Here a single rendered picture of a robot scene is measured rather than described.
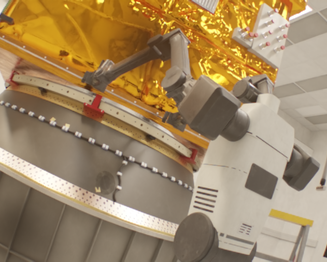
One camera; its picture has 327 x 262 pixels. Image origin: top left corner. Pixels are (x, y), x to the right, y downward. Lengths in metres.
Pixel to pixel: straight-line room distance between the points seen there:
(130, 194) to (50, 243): 0.51
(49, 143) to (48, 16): 0.75
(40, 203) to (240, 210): 1.02
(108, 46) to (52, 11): 0.43
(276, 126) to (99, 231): 1.02
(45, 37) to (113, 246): 1.22
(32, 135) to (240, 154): 1.20
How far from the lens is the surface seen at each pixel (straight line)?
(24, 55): 1.95
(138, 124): 1.87
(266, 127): 0.92
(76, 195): 1.58
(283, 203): 10.38
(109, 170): 1.71
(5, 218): 1.68
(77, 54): 1.91
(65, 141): 1.74
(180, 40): 1.23
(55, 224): 1.60
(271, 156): 0.95
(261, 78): 1.48
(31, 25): 1.97
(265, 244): 10.21
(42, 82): 1.99
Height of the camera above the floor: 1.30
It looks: 14 degrees up
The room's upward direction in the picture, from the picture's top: 21 degrees clockwise
